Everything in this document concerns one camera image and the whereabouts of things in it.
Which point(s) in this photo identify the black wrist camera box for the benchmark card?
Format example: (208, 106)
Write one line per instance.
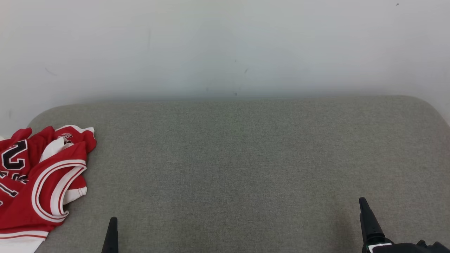
(434, 247)

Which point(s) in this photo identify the red basketball jersey number 23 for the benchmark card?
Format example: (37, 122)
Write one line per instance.
(24, 203)

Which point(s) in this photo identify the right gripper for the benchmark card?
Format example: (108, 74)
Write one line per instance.
(393, 248)

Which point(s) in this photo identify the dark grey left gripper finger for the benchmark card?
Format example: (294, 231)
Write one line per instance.
(111, 239)

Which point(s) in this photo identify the red shorts with white stripe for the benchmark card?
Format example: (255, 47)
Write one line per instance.
(82, 140)

